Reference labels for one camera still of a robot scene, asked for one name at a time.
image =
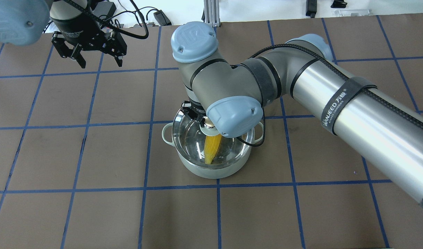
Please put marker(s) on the yellow corn cob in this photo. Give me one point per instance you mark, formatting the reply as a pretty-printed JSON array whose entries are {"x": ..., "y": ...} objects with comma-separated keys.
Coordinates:
[{"x": 211, "y": 147}]

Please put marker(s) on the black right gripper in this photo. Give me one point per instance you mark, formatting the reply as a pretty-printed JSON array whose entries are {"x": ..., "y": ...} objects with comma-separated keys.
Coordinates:
[{"x": 192, "y": 111}]

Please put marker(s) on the aluminium frame post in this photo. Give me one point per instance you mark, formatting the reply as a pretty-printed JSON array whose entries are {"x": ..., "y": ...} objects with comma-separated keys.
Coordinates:
[{"x": 212, "y": 13}]

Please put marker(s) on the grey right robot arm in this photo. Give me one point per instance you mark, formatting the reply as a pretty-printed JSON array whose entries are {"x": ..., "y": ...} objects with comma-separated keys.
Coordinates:
[{"x": 228, "y": 100}]

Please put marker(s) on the pale green cooking pot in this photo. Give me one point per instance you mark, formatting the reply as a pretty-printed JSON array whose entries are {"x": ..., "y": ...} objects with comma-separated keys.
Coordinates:
[{"x": 250, "y": 138}]

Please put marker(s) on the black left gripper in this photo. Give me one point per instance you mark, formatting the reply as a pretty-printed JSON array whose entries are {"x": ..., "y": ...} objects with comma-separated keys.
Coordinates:
[{"x": 70, "y": 27}]

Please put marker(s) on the black power adapter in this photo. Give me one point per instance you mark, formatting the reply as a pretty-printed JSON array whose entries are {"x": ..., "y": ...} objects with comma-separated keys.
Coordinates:
[{"x": 161, "y": 18}]

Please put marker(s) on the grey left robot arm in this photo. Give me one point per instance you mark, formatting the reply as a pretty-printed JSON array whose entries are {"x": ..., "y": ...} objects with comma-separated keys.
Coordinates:
[{"x": 30, "y": 98}]

